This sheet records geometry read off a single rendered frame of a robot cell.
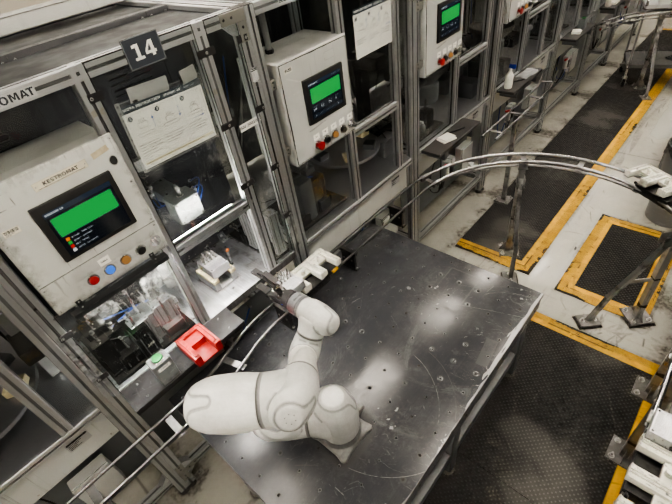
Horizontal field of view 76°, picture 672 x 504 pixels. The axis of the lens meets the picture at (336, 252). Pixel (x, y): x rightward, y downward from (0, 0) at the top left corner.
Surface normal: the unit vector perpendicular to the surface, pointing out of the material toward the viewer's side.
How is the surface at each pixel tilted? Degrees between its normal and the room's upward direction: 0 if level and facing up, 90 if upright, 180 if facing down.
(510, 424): 0
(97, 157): 90
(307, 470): 0
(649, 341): 0
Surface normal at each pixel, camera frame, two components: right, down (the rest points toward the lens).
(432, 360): -0.13, -0.74
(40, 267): 0.75, 0.36
